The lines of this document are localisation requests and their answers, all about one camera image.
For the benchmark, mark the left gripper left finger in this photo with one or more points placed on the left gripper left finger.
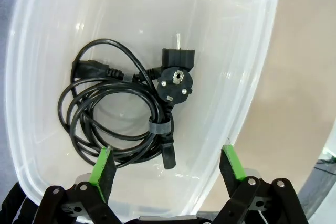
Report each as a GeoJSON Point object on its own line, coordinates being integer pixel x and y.
{"type": "Point", "coordinates": [103, 171]}

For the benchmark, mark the clear plastic storage container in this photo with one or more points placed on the clear plastic storage container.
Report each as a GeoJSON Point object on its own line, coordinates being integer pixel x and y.
{"type": "Point", "coordinates": [223, 51]}

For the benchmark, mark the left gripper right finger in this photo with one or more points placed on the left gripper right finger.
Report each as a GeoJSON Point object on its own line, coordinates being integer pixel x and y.
{"type": "Point", "coordinates": [232, 169]}

